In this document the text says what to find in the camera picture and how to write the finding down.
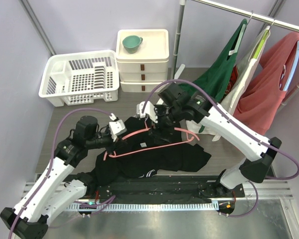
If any salmon pink t shirt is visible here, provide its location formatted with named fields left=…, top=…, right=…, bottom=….
left=242, top=32, right=299, bottom=135

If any white cable duct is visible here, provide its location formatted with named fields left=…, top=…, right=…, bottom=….
left=65, top=201, right=219, bottom=212

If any lime green hanger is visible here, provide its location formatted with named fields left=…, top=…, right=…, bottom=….
left=252, top=24, right=273, bottom=59

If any purple cable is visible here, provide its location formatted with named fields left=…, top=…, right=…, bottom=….
left=142, top=79, right=299, bottom=219
left=8, top=108, right=117, bottom=239

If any light blue hanger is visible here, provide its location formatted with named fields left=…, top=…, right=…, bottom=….
left=280, top=41, right=299, bottom=91

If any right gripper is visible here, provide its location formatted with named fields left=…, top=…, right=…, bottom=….
left=149, top=104, right=183, bottom=144

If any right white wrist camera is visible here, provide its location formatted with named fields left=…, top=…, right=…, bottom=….
left=136, top=101, right=158, bottom=123

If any white plastic basket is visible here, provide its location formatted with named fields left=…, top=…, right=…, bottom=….
left=38, top=50, right=120, bottom=107

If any green cup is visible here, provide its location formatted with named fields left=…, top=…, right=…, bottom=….
left=122, top=35, right=143, bottom=54

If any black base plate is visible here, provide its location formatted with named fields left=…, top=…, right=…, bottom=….
left=64, top=173, right=245, bottom=204

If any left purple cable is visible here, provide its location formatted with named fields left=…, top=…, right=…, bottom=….
left=8, top=108, right=117, bottom=239

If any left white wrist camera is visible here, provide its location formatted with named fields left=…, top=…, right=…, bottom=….
left=109, top=113, right=127, bottom=142

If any pink hanger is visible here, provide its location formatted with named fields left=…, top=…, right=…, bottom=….
left=103, top=120, right=200, bottom=161

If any white drawer unit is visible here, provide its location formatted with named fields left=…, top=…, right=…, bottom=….
left=116, top=29, right=169, bottom=93

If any black t shirt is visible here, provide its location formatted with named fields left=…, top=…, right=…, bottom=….
left=91, top=116, right=212, bottom=186

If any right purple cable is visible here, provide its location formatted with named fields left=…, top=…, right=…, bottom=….
left=142, top=79, right=299, bottom=219

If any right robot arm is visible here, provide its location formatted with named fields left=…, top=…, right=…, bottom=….
left=141, top=81, right=282, bottom=198

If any metal clothes rack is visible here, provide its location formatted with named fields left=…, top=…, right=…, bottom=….
left=155, top=0, right=299, bottom=108

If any white t shirt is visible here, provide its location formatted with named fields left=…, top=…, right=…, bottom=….
left=185, top=26, right=271, bottom=141

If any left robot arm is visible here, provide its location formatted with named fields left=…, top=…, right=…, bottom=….
left=0, top=116, right=126, bottom=239

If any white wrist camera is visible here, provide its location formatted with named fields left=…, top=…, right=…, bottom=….
left=136, top=101, right=158, bottom=123
left=109, top=113, right=127, bottom=142

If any green t shirt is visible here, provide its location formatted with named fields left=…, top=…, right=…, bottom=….
left=178, top=19, right=249, bottom=132

